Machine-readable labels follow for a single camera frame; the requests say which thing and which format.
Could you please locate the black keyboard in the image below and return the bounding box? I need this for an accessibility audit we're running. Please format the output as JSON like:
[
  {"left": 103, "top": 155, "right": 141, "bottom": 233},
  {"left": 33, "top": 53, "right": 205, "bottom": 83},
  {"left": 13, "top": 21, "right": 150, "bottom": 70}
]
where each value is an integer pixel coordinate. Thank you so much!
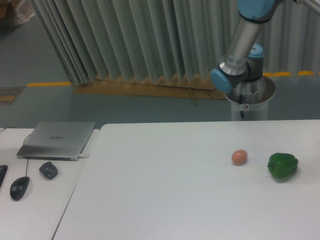
[{"left": 0, "top": 165, "right": 8, "bottom": 187}]

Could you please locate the clear plastic bag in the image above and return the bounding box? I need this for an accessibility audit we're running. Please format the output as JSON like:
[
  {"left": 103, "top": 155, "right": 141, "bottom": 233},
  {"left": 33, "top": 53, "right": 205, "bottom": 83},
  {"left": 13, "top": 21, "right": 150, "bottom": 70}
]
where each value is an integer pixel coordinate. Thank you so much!
[{"left": 6, "top": 0, "right": 36, "bottom": 26}]

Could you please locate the black mouse cable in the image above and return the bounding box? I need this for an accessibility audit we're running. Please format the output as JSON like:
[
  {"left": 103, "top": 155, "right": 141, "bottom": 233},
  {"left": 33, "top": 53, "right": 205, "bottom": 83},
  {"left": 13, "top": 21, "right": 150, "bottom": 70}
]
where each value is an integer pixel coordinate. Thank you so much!
[{"left": 0, "top": 126, "right": 34, "bottom": 178}]

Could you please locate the dark grey small gadget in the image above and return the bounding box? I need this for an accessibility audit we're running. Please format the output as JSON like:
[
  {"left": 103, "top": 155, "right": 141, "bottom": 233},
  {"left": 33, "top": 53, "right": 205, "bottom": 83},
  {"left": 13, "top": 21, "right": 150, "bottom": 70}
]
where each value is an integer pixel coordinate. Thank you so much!
[{"left": 39, "top": 161, "right": 59, "bottom": 180}]

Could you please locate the brown egg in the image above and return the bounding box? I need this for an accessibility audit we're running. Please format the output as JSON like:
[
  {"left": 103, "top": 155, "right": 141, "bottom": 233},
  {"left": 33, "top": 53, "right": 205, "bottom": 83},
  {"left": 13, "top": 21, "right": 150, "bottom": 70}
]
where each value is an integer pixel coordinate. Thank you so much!
[{"left": 231, "top": 149, "right": 248, "bottom": 165}]

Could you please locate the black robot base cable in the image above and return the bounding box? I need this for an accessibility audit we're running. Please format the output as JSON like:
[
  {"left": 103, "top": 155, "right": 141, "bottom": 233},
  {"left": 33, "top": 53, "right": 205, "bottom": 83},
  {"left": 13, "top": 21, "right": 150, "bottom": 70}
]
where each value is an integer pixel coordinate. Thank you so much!
[{"left": 238, "top": 94, "right": 245, "bottom": 122}]

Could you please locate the black computer mouse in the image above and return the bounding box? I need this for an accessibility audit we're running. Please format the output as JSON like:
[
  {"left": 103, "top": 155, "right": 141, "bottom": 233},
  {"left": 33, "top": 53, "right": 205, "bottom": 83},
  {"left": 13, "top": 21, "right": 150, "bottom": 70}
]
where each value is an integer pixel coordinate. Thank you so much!
[{"left": 9, "top": 176, "right": 30, "bottom": 201}]

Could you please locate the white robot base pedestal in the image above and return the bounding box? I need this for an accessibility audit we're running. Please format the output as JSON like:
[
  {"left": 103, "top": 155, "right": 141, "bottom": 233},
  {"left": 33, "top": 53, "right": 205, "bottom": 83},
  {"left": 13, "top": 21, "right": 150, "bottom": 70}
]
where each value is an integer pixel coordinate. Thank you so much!
[{"left": 225, "top": 76, "right": 276, "bottom": 121}]

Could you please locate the white laptop plug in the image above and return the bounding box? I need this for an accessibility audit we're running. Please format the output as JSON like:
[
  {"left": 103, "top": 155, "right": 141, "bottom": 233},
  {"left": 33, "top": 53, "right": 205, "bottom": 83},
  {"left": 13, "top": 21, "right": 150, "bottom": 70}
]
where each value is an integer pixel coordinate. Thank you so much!
[{"left": 78, "top": 154, "right": 89, "bottom": 159}]

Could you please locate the brown cardboard sheet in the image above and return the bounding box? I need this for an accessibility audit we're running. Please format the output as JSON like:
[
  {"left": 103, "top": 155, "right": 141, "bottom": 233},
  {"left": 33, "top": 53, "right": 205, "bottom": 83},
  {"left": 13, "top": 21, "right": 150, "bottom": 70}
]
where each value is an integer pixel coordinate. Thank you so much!
[{"left": 73, "top": 74, "right": 226, "bottom": 105}]

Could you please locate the silver closed laptop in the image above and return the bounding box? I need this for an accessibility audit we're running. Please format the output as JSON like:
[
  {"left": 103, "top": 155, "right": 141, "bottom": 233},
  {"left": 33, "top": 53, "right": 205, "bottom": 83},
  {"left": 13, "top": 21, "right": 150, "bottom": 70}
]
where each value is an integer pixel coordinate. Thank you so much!
[{"left": 16, "top": 121, "right": 96, "bottom": 160}]

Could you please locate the green bell pepper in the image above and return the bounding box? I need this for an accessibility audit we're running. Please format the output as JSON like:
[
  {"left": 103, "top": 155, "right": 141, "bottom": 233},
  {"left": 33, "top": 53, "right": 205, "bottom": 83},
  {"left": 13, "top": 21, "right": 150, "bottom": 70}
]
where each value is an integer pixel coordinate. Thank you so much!
[{"left": 267, "top": 152, "right": 299, "bottom": 179}]

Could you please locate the pale green pleated curtain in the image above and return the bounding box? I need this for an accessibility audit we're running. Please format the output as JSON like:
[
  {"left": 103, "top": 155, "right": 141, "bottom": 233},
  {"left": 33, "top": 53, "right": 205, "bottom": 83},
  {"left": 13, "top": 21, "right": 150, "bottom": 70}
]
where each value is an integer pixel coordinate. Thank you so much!
[{"left": 31, "top": 0, "right": 320, "bottom": 85}]

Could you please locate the cardboard box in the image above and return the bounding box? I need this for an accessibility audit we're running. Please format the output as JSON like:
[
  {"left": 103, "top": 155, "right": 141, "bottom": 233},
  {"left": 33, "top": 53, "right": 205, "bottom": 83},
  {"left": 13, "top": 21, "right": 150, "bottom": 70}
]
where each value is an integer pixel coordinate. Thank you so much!
[{"left": 0, "top": 0, "right": 11, "bottom": 18}]

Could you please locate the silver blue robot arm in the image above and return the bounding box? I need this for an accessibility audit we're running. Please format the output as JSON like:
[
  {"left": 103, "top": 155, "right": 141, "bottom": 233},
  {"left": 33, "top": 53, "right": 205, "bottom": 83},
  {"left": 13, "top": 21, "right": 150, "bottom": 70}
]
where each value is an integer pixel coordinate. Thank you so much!
[{"left": 210, "top": 0, "right": 282, "bottom": 105}]

